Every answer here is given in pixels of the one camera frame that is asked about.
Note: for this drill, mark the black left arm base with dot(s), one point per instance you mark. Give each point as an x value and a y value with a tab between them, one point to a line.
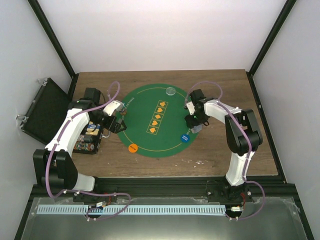
95	195

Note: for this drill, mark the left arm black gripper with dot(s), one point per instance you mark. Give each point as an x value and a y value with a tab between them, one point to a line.
115	129

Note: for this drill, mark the blue small blind button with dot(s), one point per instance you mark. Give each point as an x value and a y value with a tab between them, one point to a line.
185	138

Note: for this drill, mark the orange big blind button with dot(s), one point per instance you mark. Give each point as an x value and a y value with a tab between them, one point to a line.
133	148

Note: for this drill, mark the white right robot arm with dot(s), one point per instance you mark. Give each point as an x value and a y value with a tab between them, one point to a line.
243	135

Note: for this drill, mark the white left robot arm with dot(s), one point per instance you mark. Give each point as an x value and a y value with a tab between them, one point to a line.
54	167

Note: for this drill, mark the blue card deck box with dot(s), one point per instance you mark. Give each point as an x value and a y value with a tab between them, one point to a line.
92	129

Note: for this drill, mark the clear acrylic dealer button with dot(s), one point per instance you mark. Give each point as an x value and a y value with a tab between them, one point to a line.
170	91

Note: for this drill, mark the poker chip stack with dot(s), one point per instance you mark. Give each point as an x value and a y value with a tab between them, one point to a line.
123	111

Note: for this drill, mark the black poker set case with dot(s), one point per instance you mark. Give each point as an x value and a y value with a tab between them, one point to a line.
57	121

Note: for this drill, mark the light blue slotted rail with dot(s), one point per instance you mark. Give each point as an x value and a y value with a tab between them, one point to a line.
63	209

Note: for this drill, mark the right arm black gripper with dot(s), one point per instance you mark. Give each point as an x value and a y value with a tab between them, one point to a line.
190	124

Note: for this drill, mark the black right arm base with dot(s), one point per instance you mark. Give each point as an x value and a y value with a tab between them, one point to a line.
221	191

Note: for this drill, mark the deck of grey cards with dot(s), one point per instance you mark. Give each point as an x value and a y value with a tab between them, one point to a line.
196	129

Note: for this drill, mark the round green poker mat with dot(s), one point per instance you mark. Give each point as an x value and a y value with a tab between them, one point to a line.
155	121

